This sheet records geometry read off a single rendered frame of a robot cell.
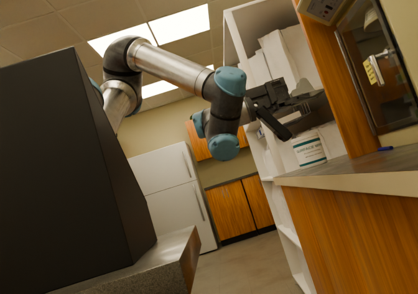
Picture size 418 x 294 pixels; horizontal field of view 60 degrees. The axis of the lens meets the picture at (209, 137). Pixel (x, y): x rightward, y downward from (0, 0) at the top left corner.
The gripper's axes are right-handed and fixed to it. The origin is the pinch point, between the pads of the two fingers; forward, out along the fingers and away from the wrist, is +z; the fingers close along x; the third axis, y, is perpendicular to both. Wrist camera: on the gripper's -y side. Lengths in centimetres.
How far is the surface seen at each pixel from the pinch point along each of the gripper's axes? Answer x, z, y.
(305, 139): 68, 9, -8
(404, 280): -23.6, -4.6, -43.4
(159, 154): 482, -121, 55
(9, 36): 179, -164, 150
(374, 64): -0.5, 16.7, 3.2
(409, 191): -46, -7, -24
